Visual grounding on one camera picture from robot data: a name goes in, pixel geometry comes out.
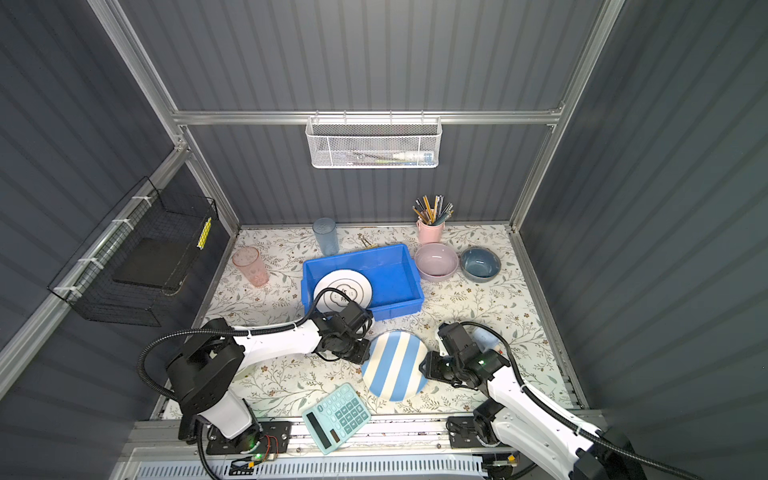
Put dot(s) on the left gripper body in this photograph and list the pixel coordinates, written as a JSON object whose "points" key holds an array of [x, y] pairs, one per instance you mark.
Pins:
{"points": [[355, 349]]}

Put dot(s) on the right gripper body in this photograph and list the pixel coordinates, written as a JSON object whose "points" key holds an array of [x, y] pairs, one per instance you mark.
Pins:
{"points": [[443, 366]]}

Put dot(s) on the white plate dark rings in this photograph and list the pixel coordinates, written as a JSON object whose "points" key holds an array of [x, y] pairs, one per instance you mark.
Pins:
{"points": [[343, 289]]}

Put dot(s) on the blue white striped plate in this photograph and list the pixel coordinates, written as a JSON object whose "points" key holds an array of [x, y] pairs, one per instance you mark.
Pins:
{"points": [[392, 372]]}

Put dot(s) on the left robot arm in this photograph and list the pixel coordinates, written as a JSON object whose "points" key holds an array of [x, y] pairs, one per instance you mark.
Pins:
{"points": [[202, 371]]}

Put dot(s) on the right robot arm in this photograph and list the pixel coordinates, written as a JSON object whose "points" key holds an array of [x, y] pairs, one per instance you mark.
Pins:
{"points": [[518, 415]]}

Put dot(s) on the blue plastic bin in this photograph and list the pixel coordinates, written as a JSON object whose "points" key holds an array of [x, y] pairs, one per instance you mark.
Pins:
{"points": [[384, 280]]}

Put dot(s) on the teal calculator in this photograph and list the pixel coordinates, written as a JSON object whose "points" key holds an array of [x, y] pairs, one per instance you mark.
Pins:
{"points": [[336, 418]]}

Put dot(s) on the brass clip on table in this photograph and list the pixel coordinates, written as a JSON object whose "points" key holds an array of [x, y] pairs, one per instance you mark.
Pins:
{"points": [[366, 243]]}

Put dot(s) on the blue grey bowl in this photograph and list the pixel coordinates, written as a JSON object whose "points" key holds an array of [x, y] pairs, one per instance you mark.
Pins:
{"points": [[479, 264]]}

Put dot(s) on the blue translucent tumbler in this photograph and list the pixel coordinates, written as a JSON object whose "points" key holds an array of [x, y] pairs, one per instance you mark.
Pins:
{"points": [[325, 231]]}

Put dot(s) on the pink bowl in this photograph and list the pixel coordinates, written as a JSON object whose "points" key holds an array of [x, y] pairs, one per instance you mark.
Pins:
{"points": [[436, 262]]}

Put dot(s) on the pink translucent tumbler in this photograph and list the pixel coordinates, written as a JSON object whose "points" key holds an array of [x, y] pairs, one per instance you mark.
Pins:
{"points": [[248, 260]]}

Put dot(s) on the pink pencil cup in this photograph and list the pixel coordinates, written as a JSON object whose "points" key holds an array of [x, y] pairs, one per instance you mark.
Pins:
{"points": [[429, 233]]}

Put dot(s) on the pencils bundle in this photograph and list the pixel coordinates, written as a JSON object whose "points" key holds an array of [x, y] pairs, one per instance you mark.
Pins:
{"points": [[433, 212]]}

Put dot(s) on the yellow tag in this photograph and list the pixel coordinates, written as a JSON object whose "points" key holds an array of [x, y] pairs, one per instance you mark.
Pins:
{"points": [[203, 236]]}

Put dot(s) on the pens in white basket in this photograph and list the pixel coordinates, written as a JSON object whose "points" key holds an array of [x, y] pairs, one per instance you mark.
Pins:
{"points": [[407, 158]]}

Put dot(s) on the black slab in basket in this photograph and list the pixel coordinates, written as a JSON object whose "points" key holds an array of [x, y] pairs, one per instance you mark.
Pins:
{"points": [[155, 263]]}

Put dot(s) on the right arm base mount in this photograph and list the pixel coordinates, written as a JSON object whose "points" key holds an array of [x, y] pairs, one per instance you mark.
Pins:
{"points": [[476, 430]]}

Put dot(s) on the white wire mesh basket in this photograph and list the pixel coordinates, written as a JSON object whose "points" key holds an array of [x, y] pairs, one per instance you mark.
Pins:
{"points": [[330, 136]]}

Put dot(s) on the black wire basket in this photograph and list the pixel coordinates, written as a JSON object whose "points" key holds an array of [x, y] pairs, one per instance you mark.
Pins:
{"points": [[86, 284]]}

